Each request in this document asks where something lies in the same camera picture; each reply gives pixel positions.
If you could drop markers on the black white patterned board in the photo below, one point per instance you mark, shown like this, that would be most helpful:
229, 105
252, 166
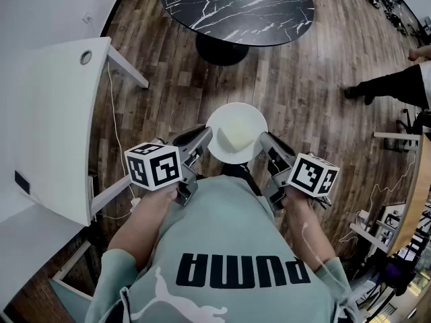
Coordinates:
392, 227

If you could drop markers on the white round plate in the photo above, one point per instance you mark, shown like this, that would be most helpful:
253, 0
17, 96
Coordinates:
235, 110

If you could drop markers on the person's left forearm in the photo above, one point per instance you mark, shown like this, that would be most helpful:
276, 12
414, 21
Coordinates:
144, 224

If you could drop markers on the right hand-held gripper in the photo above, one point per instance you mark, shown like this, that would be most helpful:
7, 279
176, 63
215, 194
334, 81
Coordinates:
313, 175

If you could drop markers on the pale green furniture panel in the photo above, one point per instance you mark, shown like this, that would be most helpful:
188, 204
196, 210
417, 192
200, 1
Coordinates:
69, 303

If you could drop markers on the white power adapter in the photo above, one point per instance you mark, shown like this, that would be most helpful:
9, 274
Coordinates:
135, 203

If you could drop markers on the person's pale green t-shirt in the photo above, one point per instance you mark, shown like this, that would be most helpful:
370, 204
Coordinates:
219, 234

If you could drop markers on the pile of black equipment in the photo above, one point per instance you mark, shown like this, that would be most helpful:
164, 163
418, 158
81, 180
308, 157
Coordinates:
387, 2

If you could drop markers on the pale food piece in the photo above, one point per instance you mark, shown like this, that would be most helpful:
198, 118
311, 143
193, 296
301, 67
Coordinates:
235, 136

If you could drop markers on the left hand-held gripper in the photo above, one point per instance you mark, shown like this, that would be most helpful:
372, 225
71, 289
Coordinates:
153, 167

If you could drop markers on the black office chair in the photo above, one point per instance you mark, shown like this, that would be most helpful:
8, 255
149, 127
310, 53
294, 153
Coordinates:
412, 119

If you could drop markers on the white desk with round grommet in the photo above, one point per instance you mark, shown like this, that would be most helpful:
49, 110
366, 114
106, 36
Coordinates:
57, 113

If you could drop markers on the wooden edged desk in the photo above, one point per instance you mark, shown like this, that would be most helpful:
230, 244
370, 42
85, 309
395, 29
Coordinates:
414, 197

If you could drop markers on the low white desk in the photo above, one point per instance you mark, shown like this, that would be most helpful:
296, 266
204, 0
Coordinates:
23, 247

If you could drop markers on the black desk socket panel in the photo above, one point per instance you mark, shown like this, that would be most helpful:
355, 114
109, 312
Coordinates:
22, 182

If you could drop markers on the person's black trousers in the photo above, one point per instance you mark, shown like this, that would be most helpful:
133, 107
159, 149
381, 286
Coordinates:
240, 173

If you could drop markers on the person's right forearm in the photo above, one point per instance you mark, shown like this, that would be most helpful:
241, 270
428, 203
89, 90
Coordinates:
306, 220

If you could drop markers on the white wall socket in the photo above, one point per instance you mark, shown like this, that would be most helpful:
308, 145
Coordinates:
88, 18

